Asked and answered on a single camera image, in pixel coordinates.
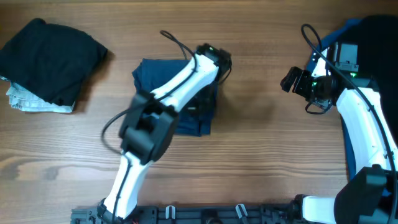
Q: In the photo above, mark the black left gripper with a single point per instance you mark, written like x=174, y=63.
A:
x=196, y=108

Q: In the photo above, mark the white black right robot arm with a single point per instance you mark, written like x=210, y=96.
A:
x=371, y=196

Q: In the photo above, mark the black folded garment left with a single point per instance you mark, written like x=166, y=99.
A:
x=51, y=61

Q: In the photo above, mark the black garment right pile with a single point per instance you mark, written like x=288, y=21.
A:
x=376, y=37

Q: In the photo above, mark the bright blue garment right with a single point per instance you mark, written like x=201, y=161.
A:
x=329, y=40

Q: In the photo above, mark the dark blue denim shorts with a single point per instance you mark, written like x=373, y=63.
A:
x=151, y=74

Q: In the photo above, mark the white grey folded cloth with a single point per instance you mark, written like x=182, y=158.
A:
x=24, y=100

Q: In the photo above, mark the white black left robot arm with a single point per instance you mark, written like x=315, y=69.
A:
x=149, y=125

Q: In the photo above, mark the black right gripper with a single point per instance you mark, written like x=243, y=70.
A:
x=303, y=75

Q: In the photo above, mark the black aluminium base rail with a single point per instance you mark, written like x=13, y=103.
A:
x=262, y=214

